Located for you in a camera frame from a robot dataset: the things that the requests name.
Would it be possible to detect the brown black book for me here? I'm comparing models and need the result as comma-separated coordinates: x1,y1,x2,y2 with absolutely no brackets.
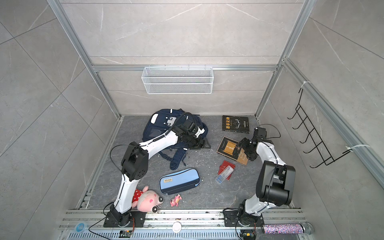
217,137,249,165

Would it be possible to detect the navy blue student backpack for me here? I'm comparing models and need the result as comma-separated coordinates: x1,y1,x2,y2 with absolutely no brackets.
142,109,209,170

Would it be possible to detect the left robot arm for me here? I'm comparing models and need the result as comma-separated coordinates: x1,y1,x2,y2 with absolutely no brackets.
107,109,211,227

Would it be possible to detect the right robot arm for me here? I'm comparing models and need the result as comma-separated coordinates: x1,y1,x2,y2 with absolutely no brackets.
238,127,296,226

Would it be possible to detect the black book gold title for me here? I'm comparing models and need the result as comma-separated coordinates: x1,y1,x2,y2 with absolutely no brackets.
222,116,250,134

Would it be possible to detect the red card box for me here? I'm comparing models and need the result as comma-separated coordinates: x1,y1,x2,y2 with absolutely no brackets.
218,161,236,175

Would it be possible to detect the blue pencil case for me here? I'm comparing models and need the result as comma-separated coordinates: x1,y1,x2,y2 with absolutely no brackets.
159,168,201,195

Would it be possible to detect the small pink toy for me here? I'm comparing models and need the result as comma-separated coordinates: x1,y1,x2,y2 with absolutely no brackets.
170,195,182,207

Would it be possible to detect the pink pig plush toy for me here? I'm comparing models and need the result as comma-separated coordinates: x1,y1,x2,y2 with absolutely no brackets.
132,186,164,213

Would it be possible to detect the white round cap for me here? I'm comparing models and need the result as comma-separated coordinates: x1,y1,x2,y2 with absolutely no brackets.
172,222,183,234

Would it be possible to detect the glitter purple tube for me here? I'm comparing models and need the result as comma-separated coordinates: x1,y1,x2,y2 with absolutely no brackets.
262,222,315,235

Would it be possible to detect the blue tape roll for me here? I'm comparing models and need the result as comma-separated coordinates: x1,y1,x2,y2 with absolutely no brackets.
75,222,88,234

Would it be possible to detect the white wire mesh basket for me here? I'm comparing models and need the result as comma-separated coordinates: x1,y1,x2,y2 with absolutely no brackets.
142,67,214,95

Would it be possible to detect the black wire hook rack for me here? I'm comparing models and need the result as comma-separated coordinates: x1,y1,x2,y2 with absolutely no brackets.
287,89,370,169

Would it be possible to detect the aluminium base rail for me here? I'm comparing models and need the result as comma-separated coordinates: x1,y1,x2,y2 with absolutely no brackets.
58,209,315,240

